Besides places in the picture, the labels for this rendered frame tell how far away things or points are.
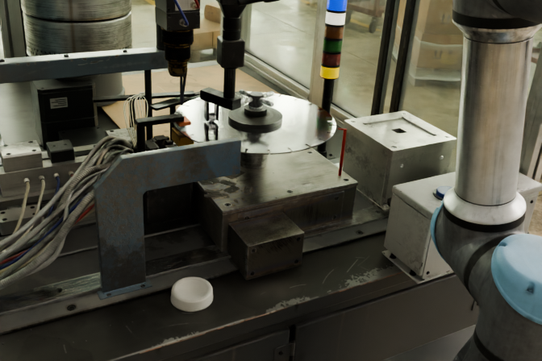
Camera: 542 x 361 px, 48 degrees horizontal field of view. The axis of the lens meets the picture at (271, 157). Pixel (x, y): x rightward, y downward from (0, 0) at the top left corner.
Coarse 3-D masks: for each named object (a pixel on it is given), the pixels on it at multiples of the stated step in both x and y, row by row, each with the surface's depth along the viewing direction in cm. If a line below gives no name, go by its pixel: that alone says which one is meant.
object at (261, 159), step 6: (246, 150) 123; (240, 156) 125; (246, 156) 124; (252, 156) 123; (258, 156) 123; (264, 156) 124; (240, 162) 125; (246, 162) 124; (252, 162) 124; (258, 162) 124; (264, 162) 125; (252, 168) 124
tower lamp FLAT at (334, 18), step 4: (328, 12) 137; (332, 12) 136; (336, 12) 136; (340, 12) 137; (344, 12) 137; (328, 16) 138; (332, 16) 137; (336, 16) 137; (340, 16) 137; (344, 16) 138; (328, 20) 138; (332, 20) 137; (336, 20) 137; (340, 20) 137; (344, 20) 139; (328, 24) 138; (332, 24) 138; (336, 24) 137; (340, 24) 138
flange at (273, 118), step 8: (232, 112) 122; (240, 112) 122; (248, 112) 120; (256, 112) 120; (264, 112) 121; (272, 112) 124; (280, 112) 124; (232, 120) 119; (240, 120) 119; (248, 120) 119; (256, 120) 119; (264, 120) 119; (272, 120) 120; (280, 120) 120; (248, 128) 118; (256, 128) 118; (264, 128) 118
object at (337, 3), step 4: (328, 0) 136; (332, 0) 135; (336, 0) 135; (340, 0) 135; (344, 0) 136; (328, 4) 137; (332, 4) 136; (336, 4) 136; (340, 4) 136; (344, 4) 136; (328, 8) 137; (332, 8) 136; (336, 8) 136; (340, 8) 136; (344, 8) 137
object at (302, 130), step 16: (240, 96) 134; (272, 96) 136; (288, 96) 136; (176, 112) 123; (192, 112) 124; (224, 112) 125; (288, 112) 127; (304, 112) 128; (320, 112) 128; (192, 128) 116; (208, 128) 117; (224, 128) 117; (240, 128) 118; (272, 128) 119; (288, 128) 119; (304, 128) 120; (320, 128) 120; (256, 144) 111; (272, 144) 112; (288, 144) 112; (304, 144) 113
